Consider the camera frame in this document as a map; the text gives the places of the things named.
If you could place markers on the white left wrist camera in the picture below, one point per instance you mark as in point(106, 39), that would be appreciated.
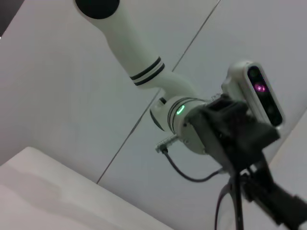
point(242, 79)

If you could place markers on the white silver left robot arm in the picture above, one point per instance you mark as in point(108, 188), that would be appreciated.
point(134, 48)

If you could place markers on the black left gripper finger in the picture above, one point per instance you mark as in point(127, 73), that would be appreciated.
point(275, 201)

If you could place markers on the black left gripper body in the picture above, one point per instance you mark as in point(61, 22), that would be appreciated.
point(230, 129)

